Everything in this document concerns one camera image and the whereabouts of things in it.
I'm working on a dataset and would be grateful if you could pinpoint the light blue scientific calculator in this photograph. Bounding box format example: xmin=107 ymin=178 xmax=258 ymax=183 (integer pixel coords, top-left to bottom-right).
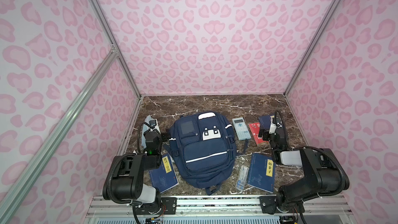
xmin=232 ymin=117 xmax=251 ymax=141

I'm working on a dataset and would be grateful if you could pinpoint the clear plastic pen case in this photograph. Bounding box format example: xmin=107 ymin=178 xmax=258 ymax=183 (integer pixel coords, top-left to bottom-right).
xmin=235 ymin=166 xmax=249 ymax=191

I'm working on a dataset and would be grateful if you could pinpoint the navy book far right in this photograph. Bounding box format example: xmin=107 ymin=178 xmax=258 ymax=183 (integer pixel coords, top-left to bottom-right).
xmin=259 ymin=115 xmax=274 ymax=130

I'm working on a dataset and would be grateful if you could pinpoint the red small book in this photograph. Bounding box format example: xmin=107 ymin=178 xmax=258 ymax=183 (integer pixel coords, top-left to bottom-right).
xmin=249 ymin=122 xmax=268 ymax=146

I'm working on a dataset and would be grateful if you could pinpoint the light teal pencil pouch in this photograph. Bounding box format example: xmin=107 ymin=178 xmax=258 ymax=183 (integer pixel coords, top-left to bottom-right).
xmin=141 ymin=115 xmax=162 ymax=153

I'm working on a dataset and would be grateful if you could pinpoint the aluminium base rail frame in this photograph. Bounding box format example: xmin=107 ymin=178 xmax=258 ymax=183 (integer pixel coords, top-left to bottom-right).
xmin=84 ymin=195 xmax=356 ymax=224

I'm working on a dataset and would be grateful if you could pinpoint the navy blue student backpack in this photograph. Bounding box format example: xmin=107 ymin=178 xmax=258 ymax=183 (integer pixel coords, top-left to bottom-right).
xmin=164 ymin=112 xmax=237 ymax=196

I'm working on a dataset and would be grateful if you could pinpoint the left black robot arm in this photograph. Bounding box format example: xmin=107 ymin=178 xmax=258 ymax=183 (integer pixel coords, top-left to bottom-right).
xmin=103 ymin=130 xmax=163 ymax=214

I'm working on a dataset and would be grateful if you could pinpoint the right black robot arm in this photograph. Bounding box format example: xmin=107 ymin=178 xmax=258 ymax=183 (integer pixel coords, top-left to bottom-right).
xmin=260 ymin=119 xmax=350 ymax=216

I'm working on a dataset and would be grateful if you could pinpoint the navy book yellow label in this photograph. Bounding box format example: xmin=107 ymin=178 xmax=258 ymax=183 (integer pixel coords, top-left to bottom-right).
xmin=149 ymin=153 xmax=179 ymax=194
xmin=247 ymin=153 xmax=276 ymax=194

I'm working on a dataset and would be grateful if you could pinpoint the left diagonal aluminium strut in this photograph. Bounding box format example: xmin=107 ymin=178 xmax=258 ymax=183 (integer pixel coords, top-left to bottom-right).
xmin=1 ymin=50 xmax=119 ymax=224

